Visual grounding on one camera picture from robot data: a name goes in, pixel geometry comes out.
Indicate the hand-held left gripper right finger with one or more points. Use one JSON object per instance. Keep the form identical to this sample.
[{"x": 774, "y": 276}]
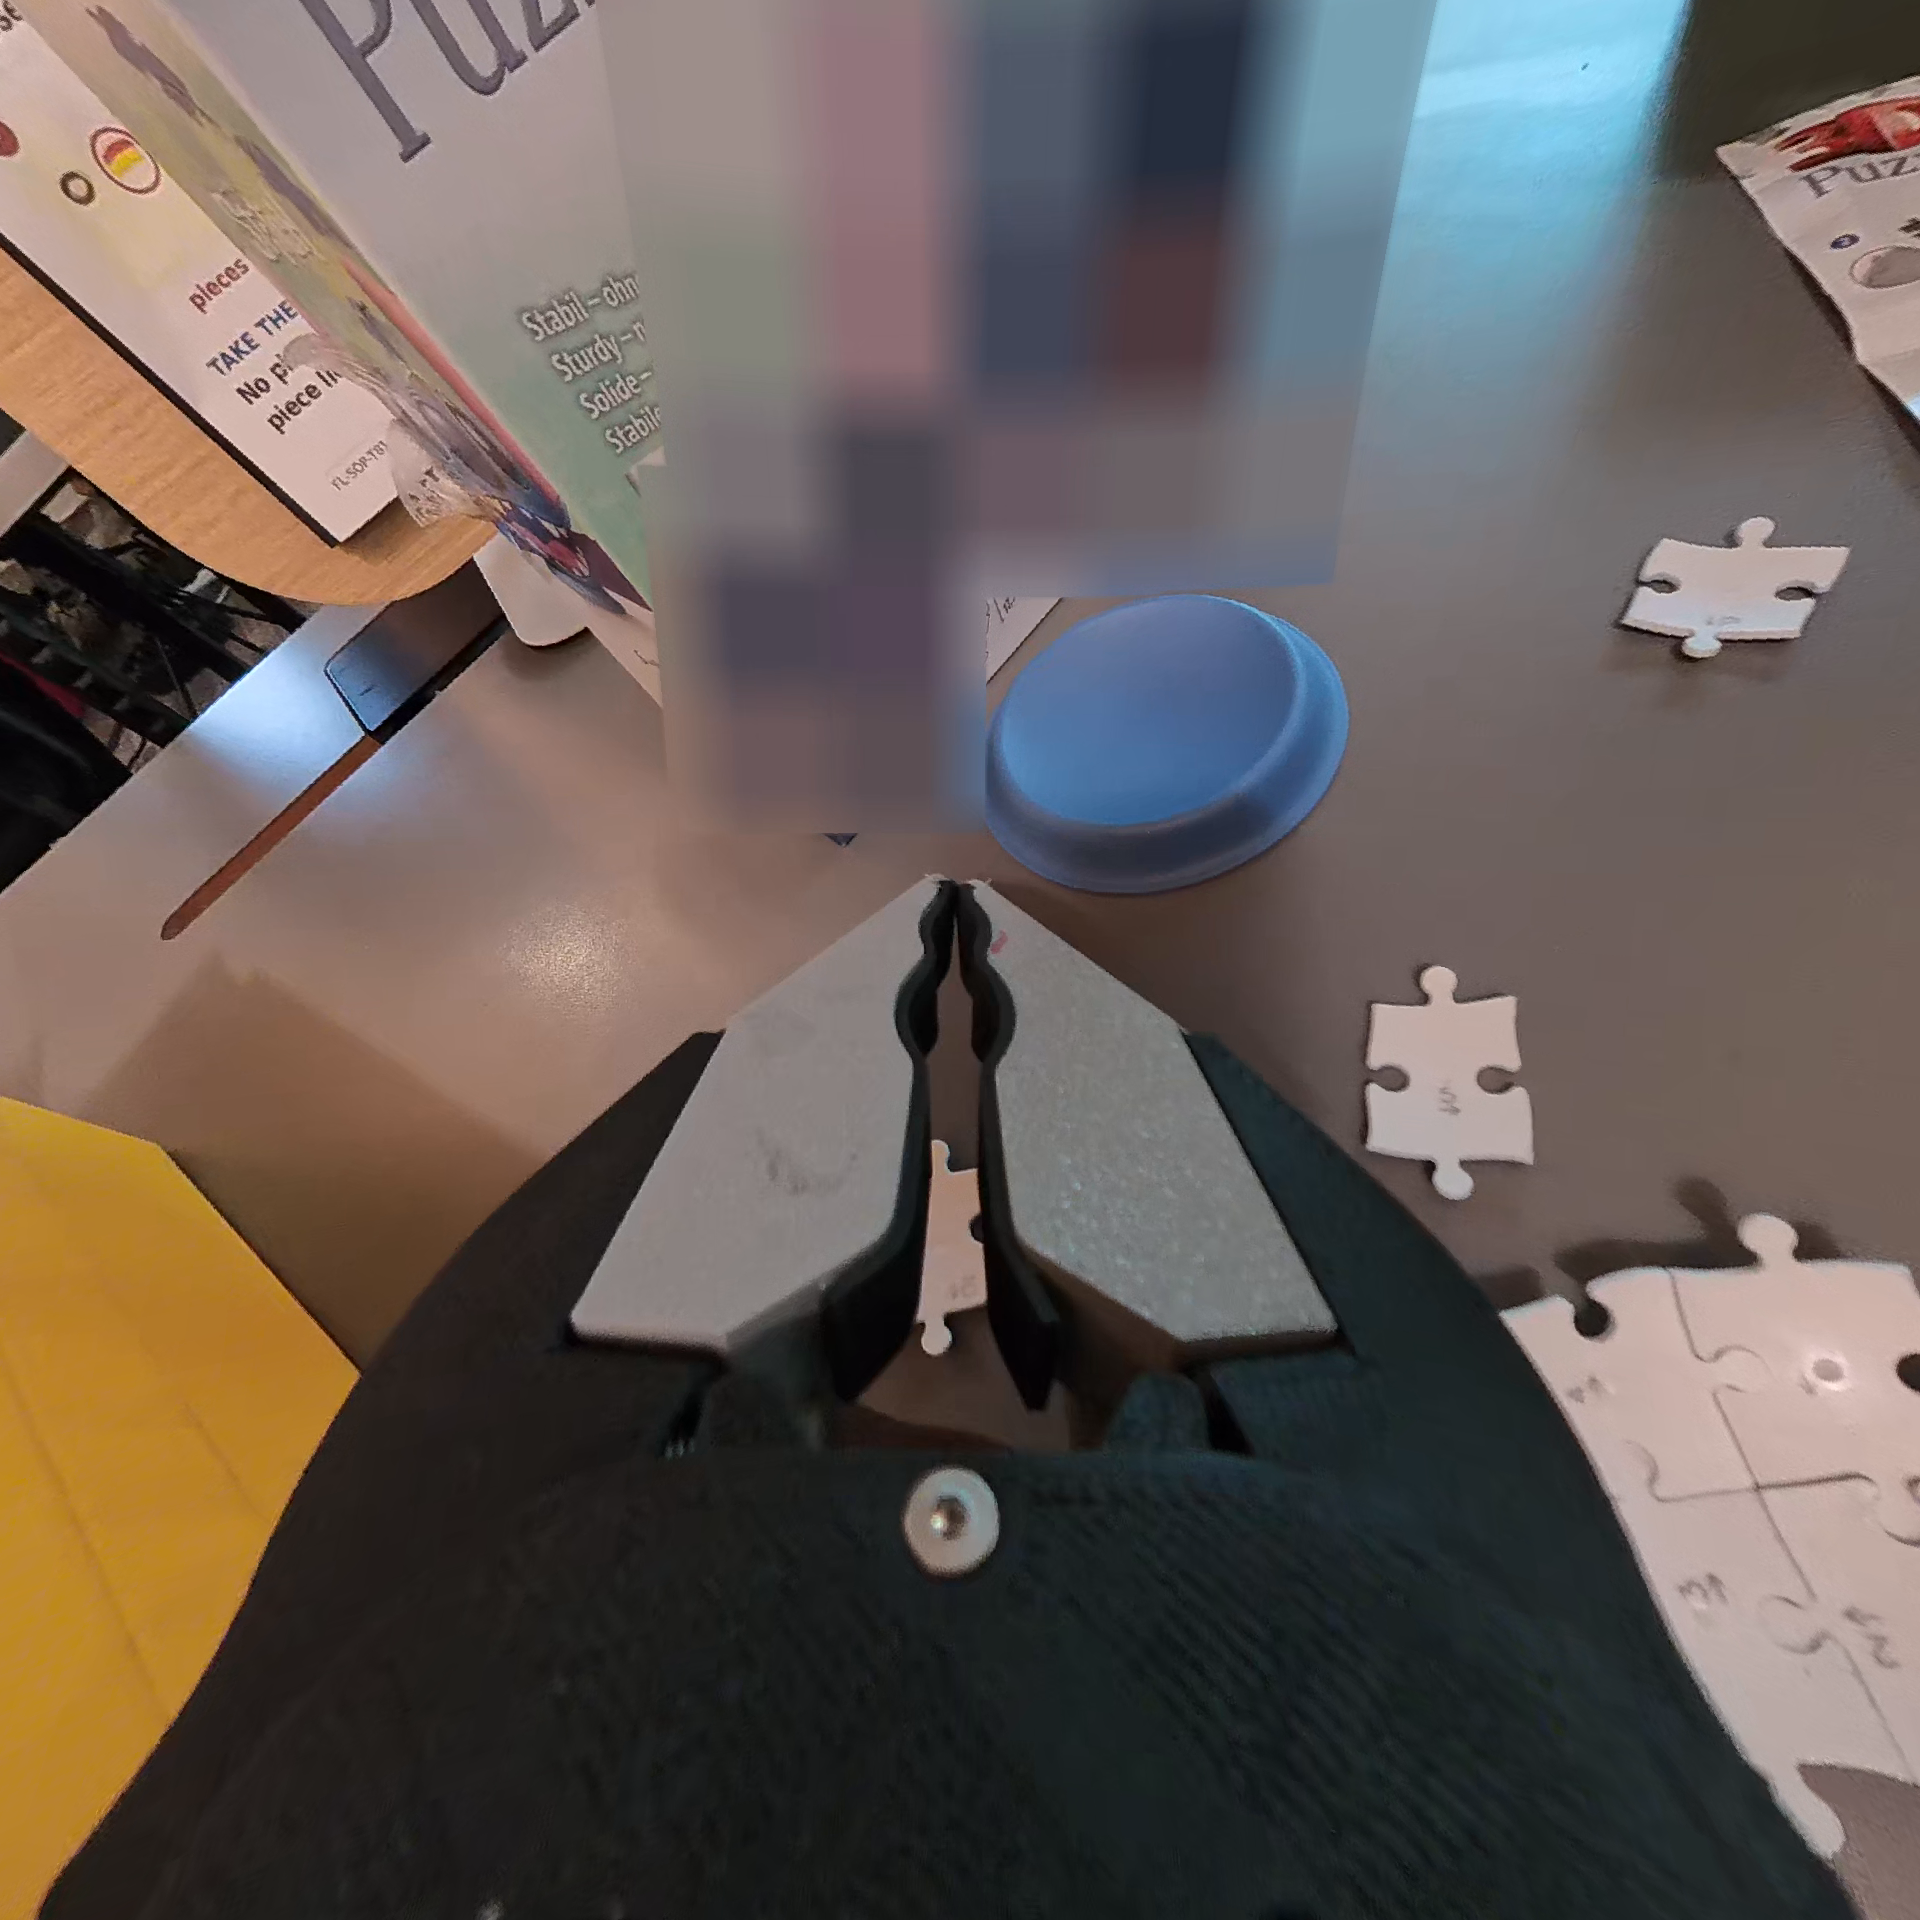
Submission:
[{"x": 1141, "y": 1185}]

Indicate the assembled white puzzle pieces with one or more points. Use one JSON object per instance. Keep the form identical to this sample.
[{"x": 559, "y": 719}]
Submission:
[{"x": 1725, "y": 1426}]

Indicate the blue round plastic stand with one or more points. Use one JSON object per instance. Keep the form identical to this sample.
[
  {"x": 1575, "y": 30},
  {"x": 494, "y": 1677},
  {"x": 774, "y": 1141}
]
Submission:
[{"x": 1155, "y": 735}]

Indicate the cartoon print puzzle box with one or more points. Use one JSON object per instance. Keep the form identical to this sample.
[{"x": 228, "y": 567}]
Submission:
[{"x": 494, "y": 182}]

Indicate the white puzzle piece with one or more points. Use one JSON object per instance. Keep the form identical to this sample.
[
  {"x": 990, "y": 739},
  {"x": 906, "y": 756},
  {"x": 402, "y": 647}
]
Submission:
[
  {"x": 1725, "y": 589},
  {"x": 1448, "y": 1073},
  {"x": 950, "y": 1244}
]

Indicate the wooden desk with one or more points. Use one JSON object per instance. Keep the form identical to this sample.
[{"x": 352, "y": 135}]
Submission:
[{"x": 149, "y": 451}]

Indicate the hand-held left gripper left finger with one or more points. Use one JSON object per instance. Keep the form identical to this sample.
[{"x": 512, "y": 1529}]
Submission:
[{"x": 751, "y": 1185}]

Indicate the white printed puzzle bag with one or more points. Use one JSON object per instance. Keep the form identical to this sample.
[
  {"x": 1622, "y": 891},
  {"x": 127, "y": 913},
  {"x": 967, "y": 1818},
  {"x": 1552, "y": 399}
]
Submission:
[{"x": 1861, "y": 196}]

